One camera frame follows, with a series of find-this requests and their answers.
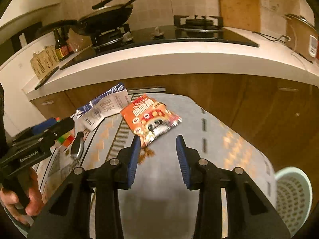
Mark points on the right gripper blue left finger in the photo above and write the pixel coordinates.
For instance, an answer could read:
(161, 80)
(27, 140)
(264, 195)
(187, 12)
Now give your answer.
(135, 149)

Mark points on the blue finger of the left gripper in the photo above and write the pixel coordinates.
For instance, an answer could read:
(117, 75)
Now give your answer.
(41, 127)
(57, 130)

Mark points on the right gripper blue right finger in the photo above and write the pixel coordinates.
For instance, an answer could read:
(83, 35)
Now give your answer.
(182, 150)

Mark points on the blue white milk carton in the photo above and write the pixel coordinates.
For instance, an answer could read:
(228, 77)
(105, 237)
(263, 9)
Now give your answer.
(103, 106)

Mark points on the orange panda snack packet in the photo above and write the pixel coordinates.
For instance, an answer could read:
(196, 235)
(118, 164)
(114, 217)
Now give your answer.
(149, 119)

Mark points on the light green trash basket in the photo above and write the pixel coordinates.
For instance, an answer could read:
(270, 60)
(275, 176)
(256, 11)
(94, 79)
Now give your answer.
(294, 197)

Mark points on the person's left hand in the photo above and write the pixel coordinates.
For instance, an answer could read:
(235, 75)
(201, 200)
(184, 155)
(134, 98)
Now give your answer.
(10, 199)

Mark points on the colourful rubik's cube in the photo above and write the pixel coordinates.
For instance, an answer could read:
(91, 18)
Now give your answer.
(68, 132)

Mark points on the patterned blue tablecloth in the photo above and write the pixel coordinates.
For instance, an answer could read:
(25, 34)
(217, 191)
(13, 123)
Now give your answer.
(158, 205)

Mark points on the beige slotted basket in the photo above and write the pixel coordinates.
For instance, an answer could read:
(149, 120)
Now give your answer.
(44, 62)

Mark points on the dark sauce bottle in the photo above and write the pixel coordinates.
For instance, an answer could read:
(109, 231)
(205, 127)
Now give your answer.
(61, 47)

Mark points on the black wok pan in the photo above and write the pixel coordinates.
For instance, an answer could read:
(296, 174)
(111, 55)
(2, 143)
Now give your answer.
(102, 19)

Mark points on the black gas stove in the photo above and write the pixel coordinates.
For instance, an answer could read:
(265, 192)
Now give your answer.
(184, 29)

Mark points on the wooden cutting board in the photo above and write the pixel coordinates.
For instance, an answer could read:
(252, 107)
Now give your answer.
(241, 14)

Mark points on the beige rice cooker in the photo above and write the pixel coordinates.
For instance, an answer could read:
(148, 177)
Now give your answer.
(302, 36)

